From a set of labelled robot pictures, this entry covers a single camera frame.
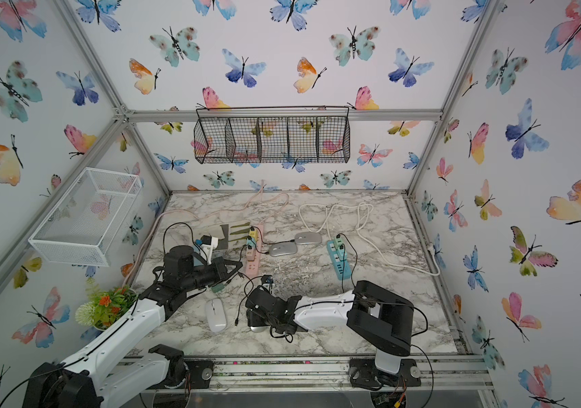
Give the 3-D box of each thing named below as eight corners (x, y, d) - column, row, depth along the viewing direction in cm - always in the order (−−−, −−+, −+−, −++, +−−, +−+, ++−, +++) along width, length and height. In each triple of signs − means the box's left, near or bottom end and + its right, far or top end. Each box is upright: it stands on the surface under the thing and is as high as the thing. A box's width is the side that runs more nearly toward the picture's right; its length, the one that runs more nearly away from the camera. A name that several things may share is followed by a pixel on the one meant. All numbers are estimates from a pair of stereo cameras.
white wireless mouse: (211, 335, 83) (209, 334, 81) (206, 303, 89) (204, 301, 88) (229, 328, 84) (227, 327, 83) (223, 297, 91) (221, 295, 89)
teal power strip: (340, 283, 93) (341, 277, 90) (322, 248, 103) (323, 242, 99) (351, 278, 94) (353, 273, 91) (332, 244, 104) (333, 238, 101)
